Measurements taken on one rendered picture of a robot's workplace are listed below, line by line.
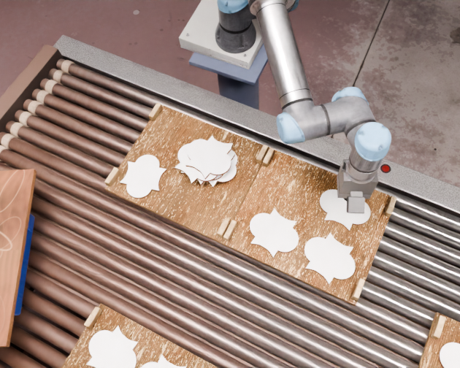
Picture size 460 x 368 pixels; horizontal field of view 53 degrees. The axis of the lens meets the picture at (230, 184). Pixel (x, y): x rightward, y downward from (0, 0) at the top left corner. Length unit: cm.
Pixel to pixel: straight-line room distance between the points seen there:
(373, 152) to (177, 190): 64
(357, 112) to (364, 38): 200
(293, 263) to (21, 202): 80
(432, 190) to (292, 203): 43
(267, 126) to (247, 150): 12
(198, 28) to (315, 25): 141
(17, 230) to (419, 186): 118
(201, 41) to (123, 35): 145
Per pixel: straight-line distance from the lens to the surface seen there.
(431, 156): 270
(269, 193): 142
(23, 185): 148
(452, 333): 140
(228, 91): 193
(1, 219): 147
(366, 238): 140
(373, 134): 106
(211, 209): 140
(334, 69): 291
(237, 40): 171
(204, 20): 186
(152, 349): 133
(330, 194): 142
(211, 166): 141
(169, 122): 157
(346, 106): 111
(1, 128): 179
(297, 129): 108
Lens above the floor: 223
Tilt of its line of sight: 64 degrees down
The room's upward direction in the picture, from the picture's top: 8 degrees counter-clockwise
